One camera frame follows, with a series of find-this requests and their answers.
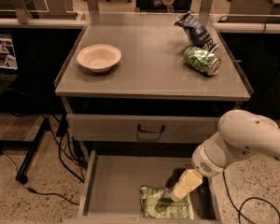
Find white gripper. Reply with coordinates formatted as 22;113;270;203
170;133;236;203

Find green jalapeno chip bag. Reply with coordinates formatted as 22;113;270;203
139;185;194;220

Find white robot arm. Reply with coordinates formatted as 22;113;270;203
171;109;280;203

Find open middle drawer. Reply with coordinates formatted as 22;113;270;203
63;150;223;224

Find grey drawer cabinet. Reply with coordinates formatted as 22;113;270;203
56;13;251;157

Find blue chip bag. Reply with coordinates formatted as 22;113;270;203
174;11;218;52

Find green soda can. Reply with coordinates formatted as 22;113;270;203
184;47;221;77

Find white bowl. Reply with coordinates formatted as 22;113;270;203
77;44;121;73

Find black laptop stand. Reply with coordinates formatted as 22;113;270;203
0;117;51;185

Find laptop on stand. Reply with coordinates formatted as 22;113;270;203
0;31;19;95

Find black cable right floor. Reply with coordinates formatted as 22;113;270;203
222;170;280;224

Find upper drawer with handle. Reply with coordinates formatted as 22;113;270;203
67;114;218;144

